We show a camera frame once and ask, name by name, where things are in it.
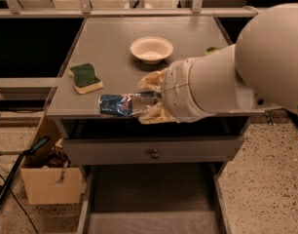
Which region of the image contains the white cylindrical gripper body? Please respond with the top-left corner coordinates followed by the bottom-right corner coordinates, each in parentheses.
top-left (161, 57), bottom-right (215, 124)

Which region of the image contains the black floor cable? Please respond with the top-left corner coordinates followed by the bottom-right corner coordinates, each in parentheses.
top-left (0, 168), bottom-right (40, 234)

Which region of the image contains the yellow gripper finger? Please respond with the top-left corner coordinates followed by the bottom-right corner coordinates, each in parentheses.
top-left (138, 102), bottom-right (178, 125)
top-left (137, 68), bottom-right (167, 92)

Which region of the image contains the grey open middle drawer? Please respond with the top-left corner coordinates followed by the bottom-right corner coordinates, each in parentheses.
top-left (77, 163), bottom-right (232, 234)

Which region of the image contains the blue silver redbull can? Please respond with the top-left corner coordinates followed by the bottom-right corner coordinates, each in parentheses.
top-left (98, 91), bottom-right (162, 117)

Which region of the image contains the green snack bag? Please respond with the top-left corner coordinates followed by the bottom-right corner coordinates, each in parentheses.
top-left (205, 47), bottom-right (219, 55)

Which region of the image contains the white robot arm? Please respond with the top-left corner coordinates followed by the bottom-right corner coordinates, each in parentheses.
top-left (138, 4), bottom-right (298, 124)

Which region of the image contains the cardboard box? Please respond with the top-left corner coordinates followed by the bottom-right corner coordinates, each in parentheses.
top-left (19, 114), bottom-right (84, 206)

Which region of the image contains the round metal drawer knob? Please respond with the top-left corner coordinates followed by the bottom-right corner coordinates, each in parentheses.
top-left (151, 149), bottom-right (160, 159)

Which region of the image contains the black tool with handle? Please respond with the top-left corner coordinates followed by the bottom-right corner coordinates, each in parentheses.
top-left (0, 136), bottom-right (51, 206)

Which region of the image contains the white paper bowl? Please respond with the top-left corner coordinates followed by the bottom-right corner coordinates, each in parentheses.
top-left (130, 37), bottom-right (173, 64)

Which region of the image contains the grey drawer cabinet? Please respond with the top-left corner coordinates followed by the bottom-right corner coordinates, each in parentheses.
top-left (45, 15), bottom-right (265, 234)

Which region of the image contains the metal railing frame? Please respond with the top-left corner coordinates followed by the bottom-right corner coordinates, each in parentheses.
top-left (0, 0), bottom-right (298, 20)

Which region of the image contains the green yellow sponge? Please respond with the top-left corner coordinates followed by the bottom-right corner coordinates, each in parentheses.
top-left (69, 63), bottom-right (103, 95)

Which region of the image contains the grey top drawer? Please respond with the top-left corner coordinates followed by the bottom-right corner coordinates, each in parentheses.
top-left (56, 116), bottom-right (249, 165)

